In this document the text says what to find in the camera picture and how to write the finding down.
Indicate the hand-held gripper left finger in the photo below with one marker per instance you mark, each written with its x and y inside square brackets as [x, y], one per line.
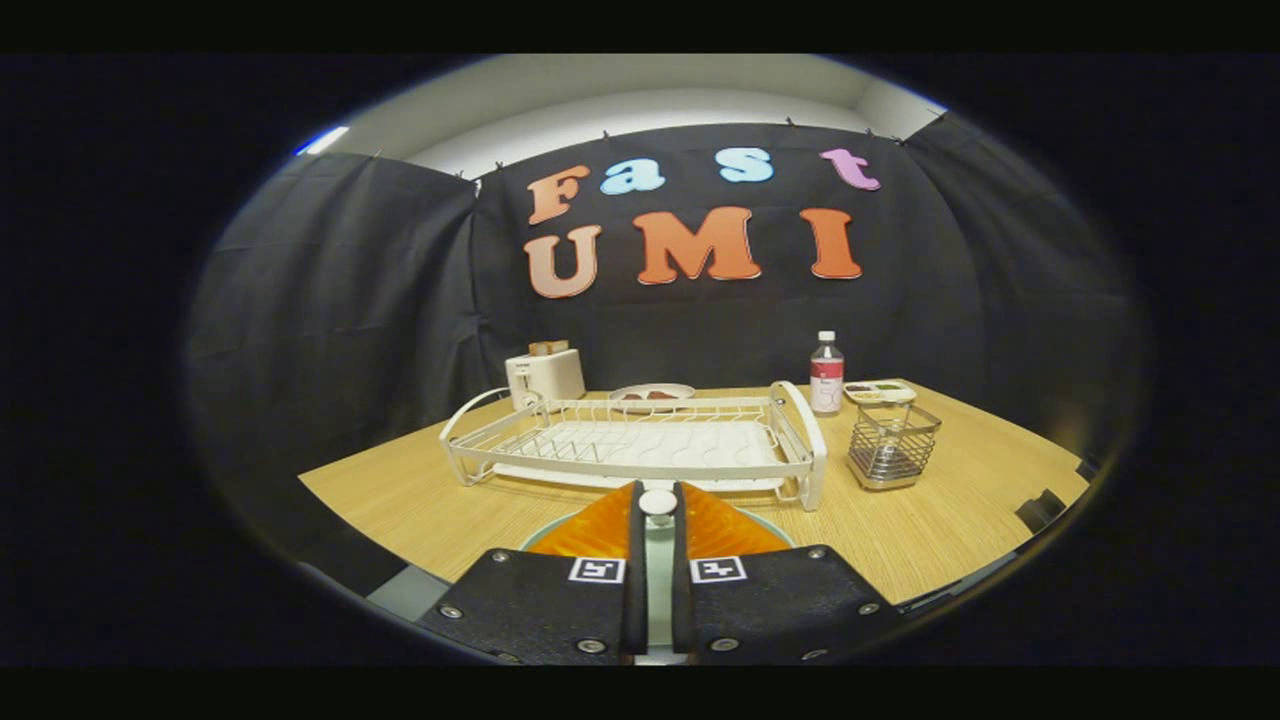
[637, 570]

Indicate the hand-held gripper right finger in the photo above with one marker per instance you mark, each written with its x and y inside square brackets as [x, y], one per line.
[682, 570]

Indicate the spoon with white knob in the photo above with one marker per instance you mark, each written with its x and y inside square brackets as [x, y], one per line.
[658, 503]

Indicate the pale green plate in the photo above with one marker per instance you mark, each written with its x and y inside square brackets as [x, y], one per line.
[543, 533]

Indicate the small white plate with food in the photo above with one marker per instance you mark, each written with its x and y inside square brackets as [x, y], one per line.
[650, 393]

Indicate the white toaster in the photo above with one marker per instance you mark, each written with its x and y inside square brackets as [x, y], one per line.
[545, 378]

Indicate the clear bottle with red label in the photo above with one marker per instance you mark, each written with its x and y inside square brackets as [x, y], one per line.
[827, 385]

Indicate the brown toast slices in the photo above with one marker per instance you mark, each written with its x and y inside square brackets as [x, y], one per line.
[548, 348]

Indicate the white divided snack tray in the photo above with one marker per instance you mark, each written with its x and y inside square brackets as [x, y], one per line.
[880, 393]

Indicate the black backdrop cloth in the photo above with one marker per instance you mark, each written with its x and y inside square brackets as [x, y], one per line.
[350, 300]

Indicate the black bracket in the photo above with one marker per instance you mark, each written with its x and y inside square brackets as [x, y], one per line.
[1040, 510]
[1087, 468]

